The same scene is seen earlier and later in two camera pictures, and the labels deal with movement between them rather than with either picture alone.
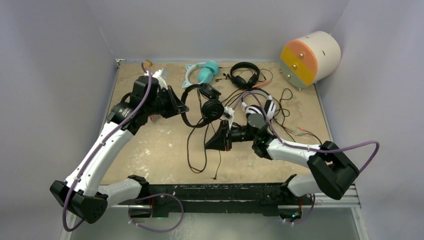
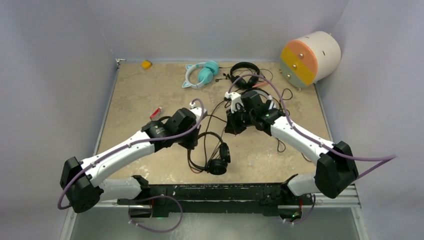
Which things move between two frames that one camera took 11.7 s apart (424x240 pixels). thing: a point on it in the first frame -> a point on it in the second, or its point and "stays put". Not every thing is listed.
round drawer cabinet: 304,61 stays put
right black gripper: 219,141 -> 232,126
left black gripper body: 163,104 -> 187,140
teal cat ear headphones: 205,74 stays put
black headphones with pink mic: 239,81 stays put
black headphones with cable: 213,109 -> 216,166
